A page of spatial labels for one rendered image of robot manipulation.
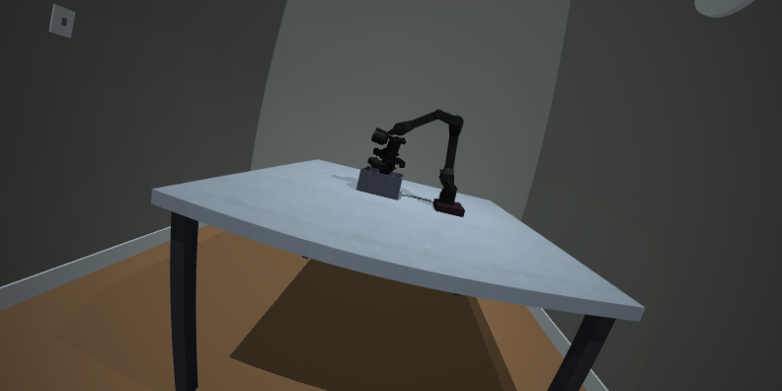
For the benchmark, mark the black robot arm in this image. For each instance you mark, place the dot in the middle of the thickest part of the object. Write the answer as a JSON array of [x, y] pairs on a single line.
[[380, 136]]

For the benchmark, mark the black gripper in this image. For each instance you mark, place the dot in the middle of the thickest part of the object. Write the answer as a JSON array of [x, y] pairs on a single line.
[[388, 159]]

